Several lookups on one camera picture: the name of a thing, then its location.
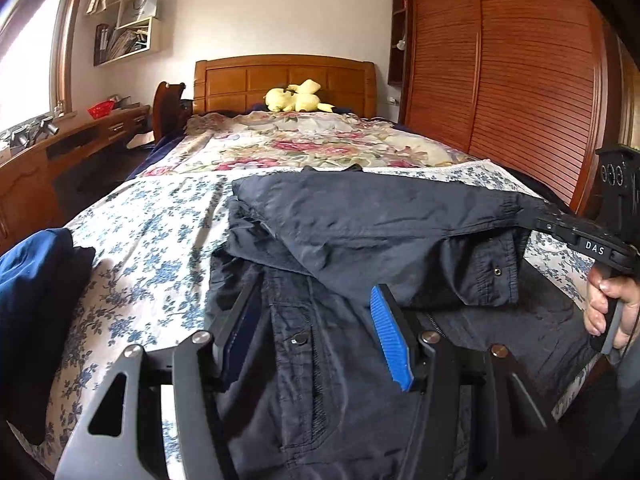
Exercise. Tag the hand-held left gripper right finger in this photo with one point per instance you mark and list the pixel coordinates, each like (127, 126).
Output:
(390, 332)

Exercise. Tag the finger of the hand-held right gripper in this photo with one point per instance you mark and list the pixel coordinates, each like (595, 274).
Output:
(552, 223)

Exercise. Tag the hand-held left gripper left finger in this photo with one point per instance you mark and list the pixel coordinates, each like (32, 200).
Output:
(243, 327)

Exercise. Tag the dark navy jacket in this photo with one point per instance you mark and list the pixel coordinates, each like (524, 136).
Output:
(350, 220)

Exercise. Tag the person's right hand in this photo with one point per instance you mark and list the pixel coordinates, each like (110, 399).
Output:
(596, 305)

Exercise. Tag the blue floral bed sheet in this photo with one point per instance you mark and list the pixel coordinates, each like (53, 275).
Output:
(150, 240)

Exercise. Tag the wooden slatted wardrobe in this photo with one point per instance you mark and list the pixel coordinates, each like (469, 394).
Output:
(510, 75)

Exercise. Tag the pink floral quilt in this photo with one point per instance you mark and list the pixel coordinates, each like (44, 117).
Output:
(280, 145)

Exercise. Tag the folded black garment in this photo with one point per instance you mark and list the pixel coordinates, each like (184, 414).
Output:
(50, 345)

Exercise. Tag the white paper sheet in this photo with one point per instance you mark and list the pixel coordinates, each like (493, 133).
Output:
(141, 140)

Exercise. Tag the folded blue garment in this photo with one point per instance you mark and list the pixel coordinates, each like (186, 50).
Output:
(30, 280)

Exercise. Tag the yellow plush toy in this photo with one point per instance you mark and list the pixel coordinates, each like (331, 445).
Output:
(295, 97)

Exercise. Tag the dark wooden chair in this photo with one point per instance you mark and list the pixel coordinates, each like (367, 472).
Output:
(165, 105)

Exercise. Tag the narrow open wooden shelf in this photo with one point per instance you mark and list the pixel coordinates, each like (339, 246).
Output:
(397, 35)

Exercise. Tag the wooden bed headboard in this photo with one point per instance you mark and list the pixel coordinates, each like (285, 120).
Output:
(235, 82)

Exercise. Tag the wooden desk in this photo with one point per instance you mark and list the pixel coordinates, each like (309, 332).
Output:
(30, 180)

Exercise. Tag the red basket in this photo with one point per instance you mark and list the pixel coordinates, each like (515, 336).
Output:
(101, 109)

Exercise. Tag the grey metal desk items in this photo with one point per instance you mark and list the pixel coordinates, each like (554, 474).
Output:
(35, 129)

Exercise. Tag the window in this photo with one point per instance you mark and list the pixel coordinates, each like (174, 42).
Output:
(30, 70)

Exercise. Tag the white paper bag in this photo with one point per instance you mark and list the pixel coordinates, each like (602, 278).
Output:
(137, 9)

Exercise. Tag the white wall shelf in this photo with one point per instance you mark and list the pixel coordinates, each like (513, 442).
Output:
(127, 35)

